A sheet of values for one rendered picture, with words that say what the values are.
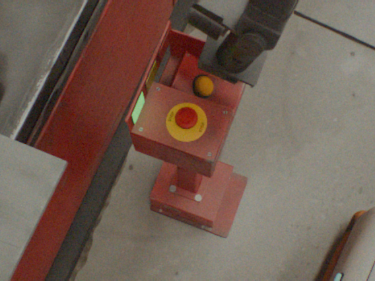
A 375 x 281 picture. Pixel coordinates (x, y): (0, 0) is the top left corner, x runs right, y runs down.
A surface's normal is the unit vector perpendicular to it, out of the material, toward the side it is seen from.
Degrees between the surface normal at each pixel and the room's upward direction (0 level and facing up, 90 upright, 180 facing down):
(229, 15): 14
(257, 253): 0
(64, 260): 0
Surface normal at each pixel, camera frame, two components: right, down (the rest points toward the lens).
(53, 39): -0.02, -0.29
